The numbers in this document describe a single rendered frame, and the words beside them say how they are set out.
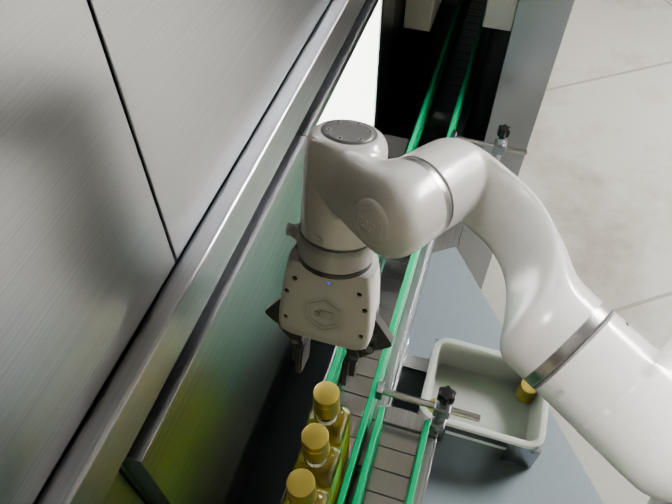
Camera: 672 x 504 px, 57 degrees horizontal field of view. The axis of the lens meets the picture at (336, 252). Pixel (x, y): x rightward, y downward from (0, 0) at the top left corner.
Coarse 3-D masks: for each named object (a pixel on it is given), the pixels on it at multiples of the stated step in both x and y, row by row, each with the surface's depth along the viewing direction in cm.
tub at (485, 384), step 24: (432, 360) 117; (456, 360) 123; (480, 360) 121; (432, 384) 119; (456, 384) 122; (480, 384) 122; (504, 384) 122; (480, 408) 119; (504, 408) 119; (528, 408) 119; (480, 432) 109; (504, 432) 116; (528, 432) 115
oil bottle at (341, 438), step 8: (312, 408) 85; (344, 408) 85; (312, 416) 84; (344, 416) 84; (336, 424) 83; (344, 424) 84; (328, 432) 83; (336, 432) 83; (344, 432) 85; (336, 440) 83; (344, 440) 87; (344, 448) 89; (344, 456) 92; (344, 464) 95; (344, 472) 99
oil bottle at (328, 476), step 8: (336, 448) 82; (328, 456) 81; (336, 456) 81; (296, 464) 81; (304, 464) 80; (328, 464) 80; (336, 464) 81; (312, 472) 80; (320, 472) 79; (328, 472) 80; (336, 472) 82; (320, 480) 80; (328, 480) 80; (336, 480) 85; (328, 488) 81; (336, 488) 88; (336, 496) 91
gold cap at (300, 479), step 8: (296, 472) 72; (304, 472) 72; (288, 480) 72; (296, 480) 72; (304, 480) 72; (312, 480) 72; (288, 488) 71; (296, 488) 71; (304, 488) 71; (312, 488) 71; (288, 496) 74; (296, 496) 71; (304, 496) 71; (312, 496) 72
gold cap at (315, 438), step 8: (312, 424) 76; (320, 424) 76; (304, 432) 75; (312, 432) 75; (320, 432) 75; (304, 440) 75; (312, 440) 75; (320, 440) 75; (328, 440) 75; (304, 448) 75; (312, 448) 74; (320, 448) 74; (328, 448) 77; (304, 456) 77; (312, 456) 76; (320, 456) 76
